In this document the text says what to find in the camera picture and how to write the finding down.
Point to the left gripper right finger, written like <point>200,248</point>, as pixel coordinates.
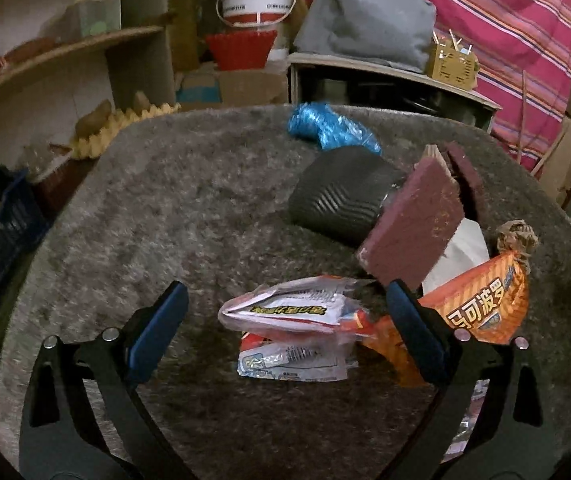
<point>512,436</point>

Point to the white tissue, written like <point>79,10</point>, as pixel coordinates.
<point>465,250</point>

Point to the grey low cabinet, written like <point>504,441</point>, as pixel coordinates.
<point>344,81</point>

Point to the wooden wall shelf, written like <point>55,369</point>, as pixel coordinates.
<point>60,59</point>

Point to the grey fabric cushion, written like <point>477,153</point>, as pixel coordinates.
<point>396,33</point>

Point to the large maroon scouring pad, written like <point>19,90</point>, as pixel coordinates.
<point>415,228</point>

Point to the grey fuzzy table mat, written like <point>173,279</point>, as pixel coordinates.
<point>201,197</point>

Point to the dark blue plastic crate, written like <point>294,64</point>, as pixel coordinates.
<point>23,218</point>

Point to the white red snack wrapper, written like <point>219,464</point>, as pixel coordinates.
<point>320,307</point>

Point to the pink striped cloth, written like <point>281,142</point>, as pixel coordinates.
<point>524,52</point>

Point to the silver foil snack wrapper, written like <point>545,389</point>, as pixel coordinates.
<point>262,358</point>

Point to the red plastic basket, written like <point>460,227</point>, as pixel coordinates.
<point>241,50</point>

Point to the blue plastic bag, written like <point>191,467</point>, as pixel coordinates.
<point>318,122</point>

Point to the yellow egg tray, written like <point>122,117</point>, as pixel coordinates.
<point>96,144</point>

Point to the yellow chopstick holder box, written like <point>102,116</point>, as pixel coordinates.
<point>453,62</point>

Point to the orange sausage snack wrapper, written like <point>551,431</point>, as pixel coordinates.
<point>490,301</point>

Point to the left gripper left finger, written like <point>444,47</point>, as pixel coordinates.
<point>60,437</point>

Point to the small maroon scouring pad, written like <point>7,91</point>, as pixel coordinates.
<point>471,186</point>

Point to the cardboard box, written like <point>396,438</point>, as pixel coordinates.
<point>202,89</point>

